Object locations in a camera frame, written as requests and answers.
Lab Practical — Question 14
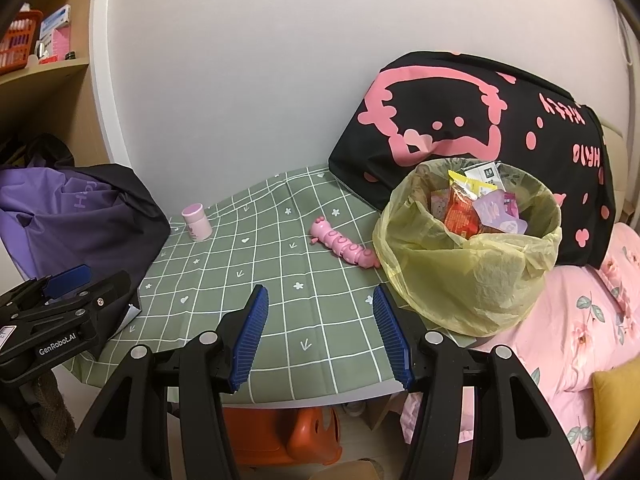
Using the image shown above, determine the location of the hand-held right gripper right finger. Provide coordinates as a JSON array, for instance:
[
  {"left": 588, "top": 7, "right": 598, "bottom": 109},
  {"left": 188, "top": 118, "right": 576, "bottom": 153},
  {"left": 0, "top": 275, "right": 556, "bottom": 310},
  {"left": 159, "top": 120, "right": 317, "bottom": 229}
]
[{"left": 372, "top": 284, "right": 581, "bottom": 480}]

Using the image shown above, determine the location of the green white milk carton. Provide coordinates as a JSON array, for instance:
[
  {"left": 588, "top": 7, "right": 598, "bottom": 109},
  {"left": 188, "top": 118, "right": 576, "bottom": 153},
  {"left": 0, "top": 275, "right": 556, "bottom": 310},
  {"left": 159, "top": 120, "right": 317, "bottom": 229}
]
[{"left": 462, "top": 160, "right": 506, "bottom": 186}]

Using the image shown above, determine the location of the red snack packet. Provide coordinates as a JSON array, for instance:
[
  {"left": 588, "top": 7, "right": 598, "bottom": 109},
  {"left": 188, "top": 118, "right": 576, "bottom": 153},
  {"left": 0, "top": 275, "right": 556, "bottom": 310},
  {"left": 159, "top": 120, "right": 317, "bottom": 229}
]
[{"left": 442, "top": 184, "right": 483, "bottom": 238}]

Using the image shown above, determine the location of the wooden shelf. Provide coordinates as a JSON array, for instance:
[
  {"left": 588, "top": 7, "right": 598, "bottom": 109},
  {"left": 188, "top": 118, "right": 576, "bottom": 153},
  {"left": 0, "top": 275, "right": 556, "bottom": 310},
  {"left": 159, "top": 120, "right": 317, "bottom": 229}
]
[{"left": 0, "top": 0, "right": 108, "bottom": 171}]

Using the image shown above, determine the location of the person's left forearm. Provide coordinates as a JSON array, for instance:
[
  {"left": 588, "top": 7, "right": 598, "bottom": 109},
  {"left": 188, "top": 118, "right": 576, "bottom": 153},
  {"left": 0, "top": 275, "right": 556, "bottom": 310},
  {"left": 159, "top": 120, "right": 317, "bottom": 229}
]
[{"left": 0, "top": 360, "right": 76, "bottom": 461}]

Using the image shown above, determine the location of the orange plastic stool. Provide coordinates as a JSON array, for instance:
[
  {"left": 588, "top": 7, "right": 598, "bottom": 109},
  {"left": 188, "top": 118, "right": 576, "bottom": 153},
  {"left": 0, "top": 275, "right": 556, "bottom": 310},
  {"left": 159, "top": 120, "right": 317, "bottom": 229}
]
[{"left": 220, "top": 406, "right": 346, "bottom": 466}]

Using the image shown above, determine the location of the beige cushion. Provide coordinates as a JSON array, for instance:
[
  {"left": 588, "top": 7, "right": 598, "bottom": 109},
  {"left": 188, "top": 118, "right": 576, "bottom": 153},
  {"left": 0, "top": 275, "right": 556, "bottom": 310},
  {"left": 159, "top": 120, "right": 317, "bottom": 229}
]
[{"left": 600, "top": 120, "right": 632, "bottom": 226}]

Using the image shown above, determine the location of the pink caterpillar toy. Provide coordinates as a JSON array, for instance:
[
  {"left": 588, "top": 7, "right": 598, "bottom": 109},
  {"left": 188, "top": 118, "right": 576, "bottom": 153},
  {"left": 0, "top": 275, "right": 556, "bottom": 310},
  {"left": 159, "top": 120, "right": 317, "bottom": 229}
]
[{"left": 309, "top": 215, "right": 379, "bottom": 271}]

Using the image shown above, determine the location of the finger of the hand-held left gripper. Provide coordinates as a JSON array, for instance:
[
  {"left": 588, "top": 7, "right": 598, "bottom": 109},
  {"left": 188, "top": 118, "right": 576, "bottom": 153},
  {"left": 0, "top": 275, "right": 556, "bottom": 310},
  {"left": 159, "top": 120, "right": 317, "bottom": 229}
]
[
  {"left": 0, "top": 265, "right": 92, "bottom": 311},
  {"left": 0, "top": 270, "right": 132, "bottom": 333}
]

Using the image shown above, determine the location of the blue white box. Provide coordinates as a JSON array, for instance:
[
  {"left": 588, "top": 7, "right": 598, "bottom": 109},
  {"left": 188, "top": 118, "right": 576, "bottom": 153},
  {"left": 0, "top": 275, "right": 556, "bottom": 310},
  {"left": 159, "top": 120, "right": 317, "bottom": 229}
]
[{"left": 40, "top": 5, "right": 72, "bottom": 41}]

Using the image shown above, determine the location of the pink floral bedsheet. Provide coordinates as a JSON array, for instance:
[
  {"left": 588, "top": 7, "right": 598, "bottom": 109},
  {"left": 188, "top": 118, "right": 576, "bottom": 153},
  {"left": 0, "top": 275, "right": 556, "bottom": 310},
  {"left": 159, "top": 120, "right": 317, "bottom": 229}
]
[{"left": 400, "top": 222, "right": 640, "bottom": 480}]

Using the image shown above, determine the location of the orange plastic basket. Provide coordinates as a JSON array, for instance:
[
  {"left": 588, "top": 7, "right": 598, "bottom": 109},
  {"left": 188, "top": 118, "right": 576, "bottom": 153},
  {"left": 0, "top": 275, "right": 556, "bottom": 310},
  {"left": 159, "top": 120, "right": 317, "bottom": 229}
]
[{"left": 0, "top": 10, "right": 43, "bottom": 71}]

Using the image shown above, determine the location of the yellow trash bag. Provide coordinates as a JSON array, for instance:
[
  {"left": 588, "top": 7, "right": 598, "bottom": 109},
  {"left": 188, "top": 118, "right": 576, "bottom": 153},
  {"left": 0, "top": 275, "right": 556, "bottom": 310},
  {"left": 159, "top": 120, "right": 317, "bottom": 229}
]
[{"left": 372, "top": 157, "right": 563, "bottom": 338}]

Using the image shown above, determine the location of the purple clear wrapper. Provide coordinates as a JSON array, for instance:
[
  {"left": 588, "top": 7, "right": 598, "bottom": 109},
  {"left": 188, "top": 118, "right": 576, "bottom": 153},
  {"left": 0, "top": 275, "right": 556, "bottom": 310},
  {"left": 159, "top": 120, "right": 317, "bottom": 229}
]
[{"left": 472, "top": 191, "right": 528, "bottom": 236}]

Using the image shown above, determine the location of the yellow pillow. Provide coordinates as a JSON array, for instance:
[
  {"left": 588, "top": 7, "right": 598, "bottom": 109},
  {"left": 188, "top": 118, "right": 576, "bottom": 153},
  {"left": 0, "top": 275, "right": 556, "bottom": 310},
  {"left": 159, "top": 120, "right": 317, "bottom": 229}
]
[{"left": 592, "top": 360, "right": 640, "bottom": 480}]

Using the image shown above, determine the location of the purple jacket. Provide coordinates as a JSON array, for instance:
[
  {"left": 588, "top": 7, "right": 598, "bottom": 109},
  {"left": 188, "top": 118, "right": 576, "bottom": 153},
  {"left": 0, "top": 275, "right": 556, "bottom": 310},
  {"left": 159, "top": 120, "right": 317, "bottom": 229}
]
[{"left": 0, "top": 162, "right": 173, "bottom": 306}]

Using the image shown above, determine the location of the pink cup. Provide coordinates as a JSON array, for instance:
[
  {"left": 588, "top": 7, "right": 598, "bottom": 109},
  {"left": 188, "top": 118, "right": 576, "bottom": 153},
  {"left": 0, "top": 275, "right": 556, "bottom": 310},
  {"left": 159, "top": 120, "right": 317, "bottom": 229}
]
[{"left": 181, "top": 203, "right": 213, "bottom": 242}]

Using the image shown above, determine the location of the dark cloth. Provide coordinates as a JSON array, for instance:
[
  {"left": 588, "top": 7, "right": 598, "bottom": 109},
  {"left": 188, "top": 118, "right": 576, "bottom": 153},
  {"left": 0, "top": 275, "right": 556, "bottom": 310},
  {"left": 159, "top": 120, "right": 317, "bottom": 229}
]
[{"left": 0, "top": 132, "right": 76, "bottom": 171}]

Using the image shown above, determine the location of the pink box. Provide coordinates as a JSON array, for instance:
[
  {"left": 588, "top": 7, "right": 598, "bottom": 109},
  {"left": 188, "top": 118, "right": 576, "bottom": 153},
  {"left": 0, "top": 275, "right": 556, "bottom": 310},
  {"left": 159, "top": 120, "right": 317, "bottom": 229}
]
[{"left": 50, "top": 27, "right": 73, "bottom": 58}]

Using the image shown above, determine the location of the black pink-print pillow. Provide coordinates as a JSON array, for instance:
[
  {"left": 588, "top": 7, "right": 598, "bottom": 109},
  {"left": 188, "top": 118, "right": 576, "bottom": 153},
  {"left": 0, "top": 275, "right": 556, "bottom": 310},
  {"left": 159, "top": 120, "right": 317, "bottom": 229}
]
[{"left": 327, "top": 50, "right": 618, "bottom": 268}]

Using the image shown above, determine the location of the yellow green sachet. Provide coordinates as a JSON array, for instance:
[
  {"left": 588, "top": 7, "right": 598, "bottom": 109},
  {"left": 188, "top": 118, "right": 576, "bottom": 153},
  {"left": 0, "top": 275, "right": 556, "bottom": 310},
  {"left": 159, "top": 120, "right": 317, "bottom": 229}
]
[{"left": 446, "top": 170, "right": 496, "bottom": 196}]

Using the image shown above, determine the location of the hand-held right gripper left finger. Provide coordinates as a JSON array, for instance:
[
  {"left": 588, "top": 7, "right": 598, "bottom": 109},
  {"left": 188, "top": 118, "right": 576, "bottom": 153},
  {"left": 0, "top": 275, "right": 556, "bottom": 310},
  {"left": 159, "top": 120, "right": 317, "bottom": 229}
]
[{"left": 67, "top": 284, "right": 270, "bottom": 480}]

